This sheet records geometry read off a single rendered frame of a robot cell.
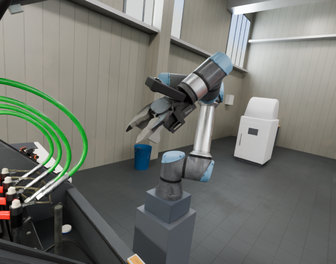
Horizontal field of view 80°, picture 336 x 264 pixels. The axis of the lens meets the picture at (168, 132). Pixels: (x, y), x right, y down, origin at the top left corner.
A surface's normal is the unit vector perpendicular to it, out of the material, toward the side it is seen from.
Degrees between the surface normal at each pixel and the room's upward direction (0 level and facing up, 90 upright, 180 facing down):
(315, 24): 90
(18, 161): 90
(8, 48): 90
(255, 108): 71
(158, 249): 90
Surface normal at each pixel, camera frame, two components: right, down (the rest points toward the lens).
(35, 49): 0.76, 0.21
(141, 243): -0.64, 0.07
